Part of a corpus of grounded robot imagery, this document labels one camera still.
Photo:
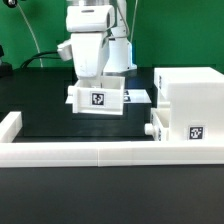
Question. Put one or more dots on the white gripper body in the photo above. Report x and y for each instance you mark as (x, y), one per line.
(90, 55)

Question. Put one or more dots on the white drawer box with knob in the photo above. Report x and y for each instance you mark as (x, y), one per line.
(158, 127)

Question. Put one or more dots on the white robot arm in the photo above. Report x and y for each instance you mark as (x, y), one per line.
(91, 16)

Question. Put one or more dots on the white drawer cabinet housing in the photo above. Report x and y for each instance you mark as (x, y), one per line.
(195, 98)

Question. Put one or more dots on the white base marker plate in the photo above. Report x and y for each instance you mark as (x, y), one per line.
(136, 96)

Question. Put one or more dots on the black device at left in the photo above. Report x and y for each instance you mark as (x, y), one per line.
(5, 68)

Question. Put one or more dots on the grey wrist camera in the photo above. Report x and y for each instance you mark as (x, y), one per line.
(64, 50)

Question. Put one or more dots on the white plastic border wall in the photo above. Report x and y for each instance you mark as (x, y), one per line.
(99, 154)

